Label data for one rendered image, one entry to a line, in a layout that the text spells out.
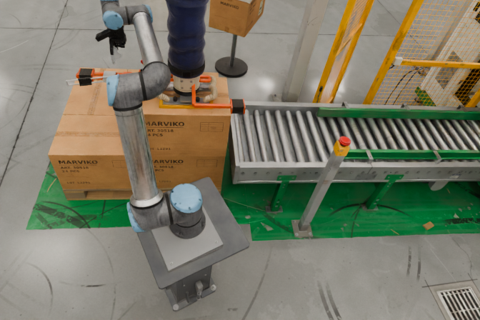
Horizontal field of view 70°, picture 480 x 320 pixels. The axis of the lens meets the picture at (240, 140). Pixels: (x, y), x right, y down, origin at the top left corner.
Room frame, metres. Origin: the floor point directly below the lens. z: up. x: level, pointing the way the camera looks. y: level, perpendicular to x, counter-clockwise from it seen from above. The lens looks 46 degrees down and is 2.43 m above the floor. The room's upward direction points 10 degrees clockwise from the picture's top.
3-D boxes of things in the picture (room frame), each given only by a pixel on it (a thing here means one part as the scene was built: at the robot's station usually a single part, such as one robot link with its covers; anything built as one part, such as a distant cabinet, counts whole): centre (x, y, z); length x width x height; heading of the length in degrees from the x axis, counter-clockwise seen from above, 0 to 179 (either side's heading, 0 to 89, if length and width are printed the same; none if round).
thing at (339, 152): (1.48, -0.61, 0.50); 0.07 x 0.07 x 1.00; 13
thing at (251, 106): (2.41, -1.01, 0.50); 2.31 x 0.05 x 0.19; 103
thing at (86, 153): (1.99, 0.78, 0.34); 1.20 x 1.00 x 0.40; 103
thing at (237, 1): (3.50, 0.25, 0.82); 0.60 x 0.40 x 0.40; 166
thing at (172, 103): (1.66, 0.38, 0.97); 0.34 x 0.10 x 0.05; 103
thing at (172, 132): (1.75, 0.42, 0.74); 0.60 x 0.40 x 0.40; 103
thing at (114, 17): (1.56, 0.72, 1.53); 0.12 x 0.12 x 0.09; 26
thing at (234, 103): (1.57, 0.05, 1.08); 0.09 x 0.08 x 0.05; 13
